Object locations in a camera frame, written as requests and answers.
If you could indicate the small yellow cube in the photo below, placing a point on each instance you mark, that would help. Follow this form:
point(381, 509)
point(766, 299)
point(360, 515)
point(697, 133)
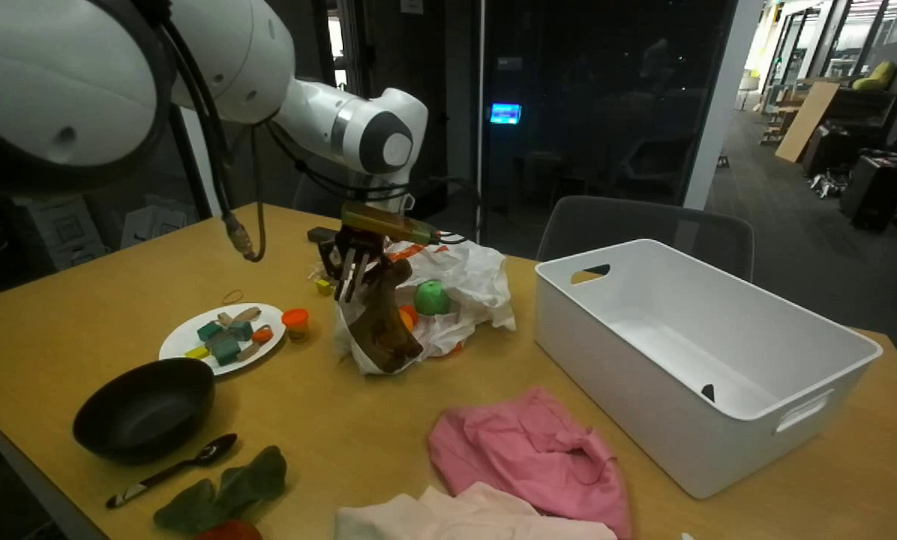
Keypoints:
point(322, 285)

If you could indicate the black bowl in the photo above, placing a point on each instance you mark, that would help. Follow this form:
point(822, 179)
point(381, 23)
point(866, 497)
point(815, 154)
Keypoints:
point(143, 410)

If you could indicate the white plastic bin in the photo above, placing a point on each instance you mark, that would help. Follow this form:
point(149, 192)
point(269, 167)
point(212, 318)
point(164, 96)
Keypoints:
point(667, 420)

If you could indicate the orange toy piece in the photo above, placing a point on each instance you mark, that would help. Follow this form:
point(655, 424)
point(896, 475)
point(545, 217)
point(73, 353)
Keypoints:
point(261, 334)

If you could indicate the white round plate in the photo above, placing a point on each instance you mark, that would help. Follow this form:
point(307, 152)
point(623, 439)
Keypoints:
point(178, 347)

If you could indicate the orange toy pear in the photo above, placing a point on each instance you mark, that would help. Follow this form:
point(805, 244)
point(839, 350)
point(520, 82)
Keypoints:
point(408, 318)

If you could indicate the grey equipment rack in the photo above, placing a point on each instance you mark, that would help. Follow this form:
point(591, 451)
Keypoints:
point(66, 229)

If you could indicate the white orange plastic bag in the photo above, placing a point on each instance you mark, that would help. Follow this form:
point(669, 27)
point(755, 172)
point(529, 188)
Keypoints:
point(477, 285)

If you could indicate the wide wrist camera bar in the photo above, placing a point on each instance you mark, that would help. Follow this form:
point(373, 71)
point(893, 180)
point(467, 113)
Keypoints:
point(389, 223)

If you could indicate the orange small tub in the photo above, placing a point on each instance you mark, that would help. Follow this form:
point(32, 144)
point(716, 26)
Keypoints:
point(294, 318)

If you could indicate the teal toy block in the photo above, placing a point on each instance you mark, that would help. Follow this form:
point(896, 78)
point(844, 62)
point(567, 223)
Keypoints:
point(225, 350)
point(212, 332)
point(240, 332)

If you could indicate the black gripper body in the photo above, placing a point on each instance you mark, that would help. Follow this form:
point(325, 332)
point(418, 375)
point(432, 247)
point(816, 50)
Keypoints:
point(357, 244)

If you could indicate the leaning wooden board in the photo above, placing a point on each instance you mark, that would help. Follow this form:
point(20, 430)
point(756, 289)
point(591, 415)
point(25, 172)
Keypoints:
point(805, 120)

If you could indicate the green toy apple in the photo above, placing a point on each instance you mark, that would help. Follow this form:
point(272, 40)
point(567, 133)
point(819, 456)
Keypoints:
point(432, 299)

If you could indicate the plush red rose green leaves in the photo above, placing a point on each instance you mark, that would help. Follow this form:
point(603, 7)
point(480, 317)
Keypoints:
point(225, 491)

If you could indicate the pink cloth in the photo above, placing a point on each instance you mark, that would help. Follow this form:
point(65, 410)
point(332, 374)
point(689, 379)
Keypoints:
point(526, 451)

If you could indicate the cream pale cloth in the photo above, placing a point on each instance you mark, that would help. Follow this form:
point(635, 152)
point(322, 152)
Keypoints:
point(418, 521)

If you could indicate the dark box on floor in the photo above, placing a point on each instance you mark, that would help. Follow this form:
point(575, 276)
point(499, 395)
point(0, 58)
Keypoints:
point(875, 188)

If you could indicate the yellow toy block on plate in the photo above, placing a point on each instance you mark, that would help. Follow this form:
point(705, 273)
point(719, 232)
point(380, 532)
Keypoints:
point(195, 353)

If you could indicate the yellow-green lounge chair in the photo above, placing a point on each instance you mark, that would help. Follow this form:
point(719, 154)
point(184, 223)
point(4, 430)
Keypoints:
point(875, 77)

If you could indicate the black spoon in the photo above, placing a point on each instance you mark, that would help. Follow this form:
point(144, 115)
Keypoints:
point(180, 467)

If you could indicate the small blue lit screen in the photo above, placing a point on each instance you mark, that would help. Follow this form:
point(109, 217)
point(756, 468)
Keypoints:
point(504, 113)

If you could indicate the beige wooden peg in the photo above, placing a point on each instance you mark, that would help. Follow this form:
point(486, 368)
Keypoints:
point(239, 317)

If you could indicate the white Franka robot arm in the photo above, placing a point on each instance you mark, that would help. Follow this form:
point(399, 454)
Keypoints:
point(57, 78)

